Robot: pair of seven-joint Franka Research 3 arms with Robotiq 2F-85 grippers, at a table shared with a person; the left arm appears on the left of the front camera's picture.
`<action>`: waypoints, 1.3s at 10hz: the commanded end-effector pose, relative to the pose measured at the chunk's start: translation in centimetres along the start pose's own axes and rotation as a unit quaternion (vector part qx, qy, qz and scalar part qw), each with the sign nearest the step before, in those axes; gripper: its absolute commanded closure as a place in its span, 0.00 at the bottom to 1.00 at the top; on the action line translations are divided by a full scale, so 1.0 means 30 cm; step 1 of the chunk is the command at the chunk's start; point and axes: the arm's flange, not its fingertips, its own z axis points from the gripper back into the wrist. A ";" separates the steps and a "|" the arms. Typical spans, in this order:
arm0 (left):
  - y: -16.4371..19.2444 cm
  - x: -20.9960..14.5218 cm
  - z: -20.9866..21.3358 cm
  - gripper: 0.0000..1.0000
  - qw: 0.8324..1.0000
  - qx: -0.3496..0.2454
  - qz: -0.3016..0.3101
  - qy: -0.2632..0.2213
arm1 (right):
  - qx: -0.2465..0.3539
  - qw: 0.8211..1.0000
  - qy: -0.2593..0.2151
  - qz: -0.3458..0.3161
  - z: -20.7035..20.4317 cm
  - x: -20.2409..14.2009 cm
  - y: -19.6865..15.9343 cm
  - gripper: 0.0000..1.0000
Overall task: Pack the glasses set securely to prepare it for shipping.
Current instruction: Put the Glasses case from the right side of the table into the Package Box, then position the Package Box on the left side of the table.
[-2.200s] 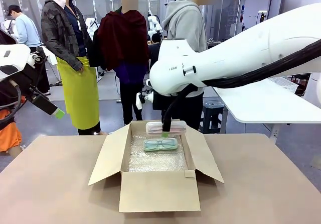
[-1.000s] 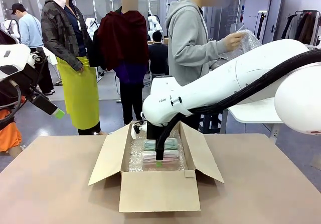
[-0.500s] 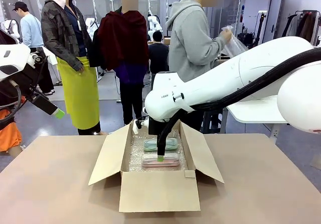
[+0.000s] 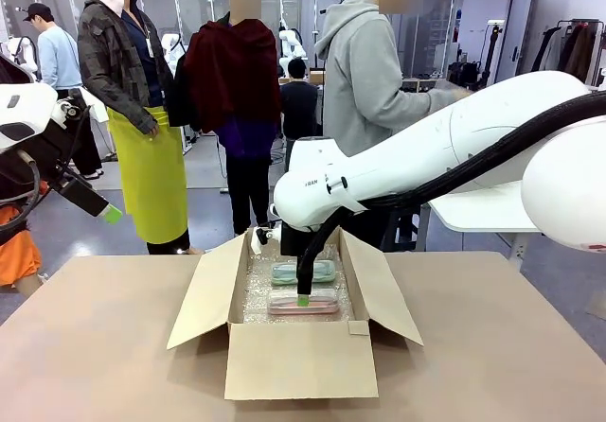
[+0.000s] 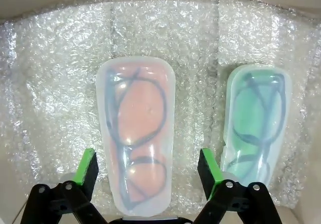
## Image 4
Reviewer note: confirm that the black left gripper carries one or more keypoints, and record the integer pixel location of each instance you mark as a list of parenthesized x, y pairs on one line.
[(76, 183)]

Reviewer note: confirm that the green glasses case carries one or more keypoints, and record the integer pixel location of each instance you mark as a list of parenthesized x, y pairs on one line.
[(284, 273)]

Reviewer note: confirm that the black suitcase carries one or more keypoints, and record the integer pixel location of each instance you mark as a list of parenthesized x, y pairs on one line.
[(461, 74)]

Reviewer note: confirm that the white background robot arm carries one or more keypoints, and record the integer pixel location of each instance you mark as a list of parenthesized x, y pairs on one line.
[(23, 53), (171, 48), (290, 43)]

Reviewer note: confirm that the grey hoodie person right hand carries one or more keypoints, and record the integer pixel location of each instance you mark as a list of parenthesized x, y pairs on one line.
[(458, 94)]

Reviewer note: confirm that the clothes rack with coats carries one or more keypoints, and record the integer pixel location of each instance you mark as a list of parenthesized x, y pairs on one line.
[(573, 43)]

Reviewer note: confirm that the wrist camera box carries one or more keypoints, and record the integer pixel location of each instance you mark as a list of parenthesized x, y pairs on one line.
[(70, 106), (263, 237)]

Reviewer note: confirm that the clear bubble wrap sheet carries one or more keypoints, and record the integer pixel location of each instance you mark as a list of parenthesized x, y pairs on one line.
[(258, 289)]

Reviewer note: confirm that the mannequin in camouflage jacket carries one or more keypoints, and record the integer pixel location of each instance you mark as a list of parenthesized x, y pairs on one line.
[(118, 62)]

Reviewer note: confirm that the pink glasses case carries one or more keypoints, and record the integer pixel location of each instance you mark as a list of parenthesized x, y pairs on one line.
[(284, 304)]

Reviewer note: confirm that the dark hanging coat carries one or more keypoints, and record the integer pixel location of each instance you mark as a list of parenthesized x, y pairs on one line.
[(14, 69)]

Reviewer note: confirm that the person in light blue sweater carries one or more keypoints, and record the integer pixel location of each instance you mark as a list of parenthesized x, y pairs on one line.
[(59, 62)]

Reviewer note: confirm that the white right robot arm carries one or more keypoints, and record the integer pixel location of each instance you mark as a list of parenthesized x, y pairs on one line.
[(450, 147)]

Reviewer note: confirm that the black tripod stand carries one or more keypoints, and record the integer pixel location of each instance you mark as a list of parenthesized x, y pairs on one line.
[(490, 53)]

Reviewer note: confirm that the white side table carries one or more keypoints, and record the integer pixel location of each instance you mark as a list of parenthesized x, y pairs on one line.
[(478, 209)]

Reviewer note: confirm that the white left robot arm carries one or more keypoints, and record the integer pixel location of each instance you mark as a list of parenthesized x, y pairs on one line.
[(23, 114)]

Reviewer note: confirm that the open brown cardboard box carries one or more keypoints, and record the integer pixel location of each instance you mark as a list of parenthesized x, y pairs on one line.
[(303, 365)]

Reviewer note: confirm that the person in grey hoodie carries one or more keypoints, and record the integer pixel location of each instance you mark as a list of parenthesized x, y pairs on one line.
[(360, 76)]

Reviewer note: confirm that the seated person in black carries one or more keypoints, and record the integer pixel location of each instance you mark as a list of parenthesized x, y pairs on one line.
[(298, 105)]

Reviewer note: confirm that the orange cloth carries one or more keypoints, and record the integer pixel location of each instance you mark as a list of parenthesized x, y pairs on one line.
[(16, 251)]

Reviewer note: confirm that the mannequin in dark red hoodie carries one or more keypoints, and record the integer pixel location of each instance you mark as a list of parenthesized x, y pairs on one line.
[(232, 76)]

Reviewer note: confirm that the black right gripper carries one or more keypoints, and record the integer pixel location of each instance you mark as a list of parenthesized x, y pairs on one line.
[(296, 240)]

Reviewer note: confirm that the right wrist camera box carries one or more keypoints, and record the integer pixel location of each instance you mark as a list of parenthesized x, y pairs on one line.
[(263, 237)]

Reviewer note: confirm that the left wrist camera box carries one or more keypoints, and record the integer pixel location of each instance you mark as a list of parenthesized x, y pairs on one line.
[(70, 106)]

